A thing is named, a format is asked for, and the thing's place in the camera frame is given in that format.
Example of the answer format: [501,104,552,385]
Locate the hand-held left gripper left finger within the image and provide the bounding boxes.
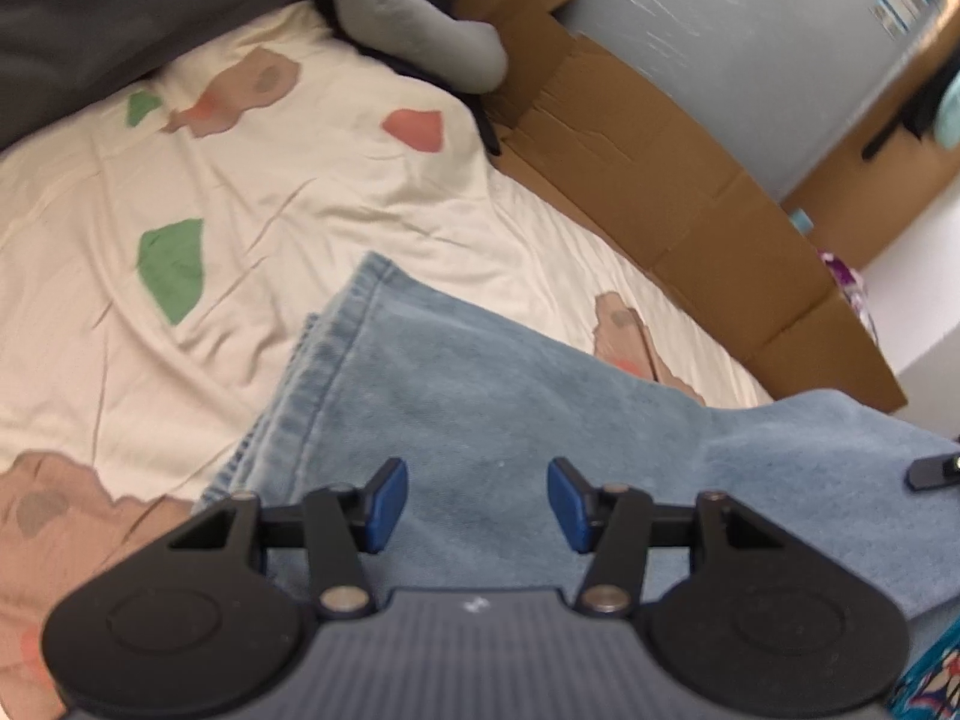
[161,457,410,620]

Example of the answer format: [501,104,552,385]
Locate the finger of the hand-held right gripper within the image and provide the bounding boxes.
[904,450,960,493]

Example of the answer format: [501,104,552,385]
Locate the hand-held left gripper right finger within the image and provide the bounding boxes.
[547,457,796,616]

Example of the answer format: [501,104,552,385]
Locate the blue denim pants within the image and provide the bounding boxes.
[199,251,960,625]

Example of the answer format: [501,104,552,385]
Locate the purple and white bag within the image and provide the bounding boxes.
[816,250,880,340]

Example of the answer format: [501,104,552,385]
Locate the teal floral cloth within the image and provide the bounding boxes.
[885,615,960,720]

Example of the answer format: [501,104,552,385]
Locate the brown cardboard box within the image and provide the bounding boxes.
[780,36,960,272]

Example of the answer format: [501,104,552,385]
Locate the brown cardboard sheet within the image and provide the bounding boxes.
[427,0,910,415]

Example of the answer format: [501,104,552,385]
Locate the cream printed bed sheet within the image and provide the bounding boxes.
[0,0,775,720]

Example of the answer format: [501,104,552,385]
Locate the pale blue wrapped panel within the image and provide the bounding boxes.
[555,0,952,205]

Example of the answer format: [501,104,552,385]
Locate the grey plush toy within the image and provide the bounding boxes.
[315,0,509,96]

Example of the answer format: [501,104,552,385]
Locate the dark grey pillow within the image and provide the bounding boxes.
[0,0,332,152]

